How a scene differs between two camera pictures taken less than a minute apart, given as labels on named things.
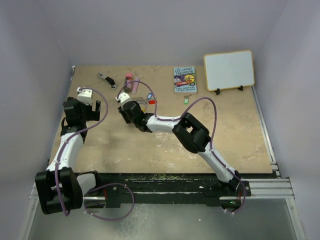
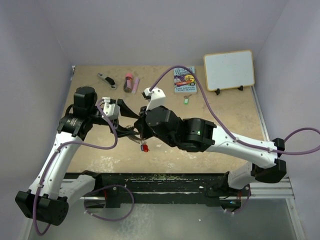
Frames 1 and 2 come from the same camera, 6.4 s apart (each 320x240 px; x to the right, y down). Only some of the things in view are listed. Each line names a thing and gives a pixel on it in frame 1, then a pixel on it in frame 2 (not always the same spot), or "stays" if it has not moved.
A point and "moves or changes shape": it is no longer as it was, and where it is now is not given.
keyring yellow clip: x=140 y=100 -> x=138 y=140
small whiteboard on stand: x=229 y=70 stays
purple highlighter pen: x=135 y=85 stays
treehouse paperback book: x=185 y=80 stays
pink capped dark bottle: x=128 y=88 stays
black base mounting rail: x=217 y=189 stays
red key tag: x=152 y=102 moves or changes shape
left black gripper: x=93 y=115 -> x=121 y=131
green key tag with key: x=186 y=98 stays
